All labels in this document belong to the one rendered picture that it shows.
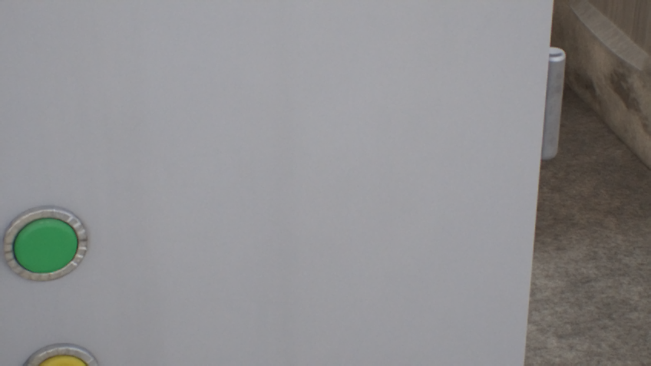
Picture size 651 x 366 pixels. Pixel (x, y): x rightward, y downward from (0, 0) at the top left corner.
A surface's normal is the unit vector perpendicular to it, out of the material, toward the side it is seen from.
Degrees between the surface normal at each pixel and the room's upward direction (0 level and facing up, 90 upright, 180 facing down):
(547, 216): 0
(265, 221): 90
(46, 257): 90
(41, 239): 90
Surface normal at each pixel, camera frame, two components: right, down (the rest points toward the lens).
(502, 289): 0.30, 0.48
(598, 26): -0.50, -0.67
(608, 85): -0.94, 0.29
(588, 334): 0.00, -0.86
